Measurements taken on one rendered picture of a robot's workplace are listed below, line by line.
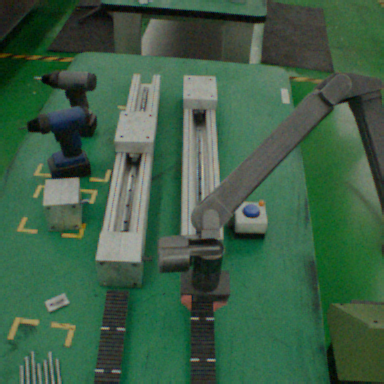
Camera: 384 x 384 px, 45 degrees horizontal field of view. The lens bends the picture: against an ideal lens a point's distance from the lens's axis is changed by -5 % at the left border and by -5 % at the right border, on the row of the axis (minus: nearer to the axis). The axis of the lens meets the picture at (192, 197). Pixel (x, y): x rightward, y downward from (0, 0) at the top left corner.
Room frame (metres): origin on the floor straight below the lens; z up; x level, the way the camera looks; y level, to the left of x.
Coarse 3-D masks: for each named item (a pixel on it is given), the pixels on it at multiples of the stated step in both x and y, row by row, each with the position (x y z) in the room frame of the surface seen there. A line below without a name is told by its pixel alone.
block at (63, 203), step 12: (48, 180) 0.94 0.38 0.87; (60, 180) 0.95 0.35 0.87; (72, 180) 0.95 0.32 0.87; (48, 192) 0.90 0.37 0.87; (60, 192) 0.90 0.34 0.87; (72, 192) 0.90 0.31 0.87; (48, 204) 0.85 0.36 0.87; (60, 204) 0.86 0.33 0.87; (72, 204) 0.86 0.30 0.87; (48, 216) 0.85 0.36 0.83; (60, 216) 0.86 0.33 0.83; (72, 216) 0.86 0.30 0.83; (48, 228) 0.85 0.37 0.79; (60, 228) 0.85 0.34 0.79; (72, 228) 0.86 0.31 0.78
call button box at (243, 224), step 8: (240, 208) 0.93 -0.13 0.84; (264, 208) 0.93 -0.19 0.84; (240, 216) 0.90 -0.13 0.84; (248, 216) 0.89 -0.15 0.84; (256, 216) 0.90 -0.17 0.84; (264, 216) 0.90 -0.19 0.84; (232, 224) 0.91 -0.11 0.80; (240, 224) 0.87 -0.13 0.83; (248, 224) 0.87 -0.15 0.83; (256, 224) 0.87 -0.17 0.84; (264, 224) 0.88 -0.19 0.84; (240, 232) 0.87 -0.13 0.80; (248, 232) 0.87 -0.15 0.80; (256, 232) 0.87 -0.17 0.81; (264, 232) 0.88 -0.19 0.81
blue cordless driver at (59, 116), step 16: (48, 112) 1.08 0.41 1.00; (64, 112) 1.09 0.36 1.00; (80, 112) 1.10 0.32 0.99; (32, 128) 1.04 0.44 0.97; (48, 128) 1.05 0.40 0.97; (64, 128) 1.07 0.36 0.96; (64, 144) 1.08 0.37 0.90; (80, 144) 1.10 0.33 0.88; (48, 160) 1.09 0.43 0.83; (64, 160) 1.07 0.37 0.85; (80, 160) 1.08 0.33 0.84; (64, 176) 1.05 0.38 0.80; (80, 176) 1.07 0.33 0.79
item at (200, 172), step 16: (192, 112) 1.34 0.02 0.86; (208, 112) 1.34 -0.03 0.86; (192, 128) 1.25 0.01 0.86; (208, 128) 1.25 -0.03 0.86; (192, 144) 1.16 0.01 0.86; (208, 144) 1.17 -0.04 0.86; (192, 160) 1.08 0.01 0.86; (208, 160) 1.10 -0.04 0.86; (192, 176) 1.01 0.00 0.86; (208, 176) 1.05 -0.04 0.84; (192, 192) 0.95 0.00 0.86; (208, 192) 1.00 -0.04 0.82; (192, 208) 0.89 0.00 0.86
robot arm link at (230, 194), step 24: (312, 96) 0.86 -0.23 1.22; (336, 96) 0.84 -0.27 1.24; (288, 120) 0.82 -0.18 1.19; (312, 120) 0.83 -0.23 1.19; (264, 144) 0.78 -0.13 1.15; (288, 144) 0.78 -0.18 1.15; (240, 168) 0.74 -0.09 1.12; (264, 168) 0.74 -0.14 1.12; (216, 192) 0.69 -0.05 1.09; (240, 192) 0.70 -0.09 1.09; (192, 216) 0.68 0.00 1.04
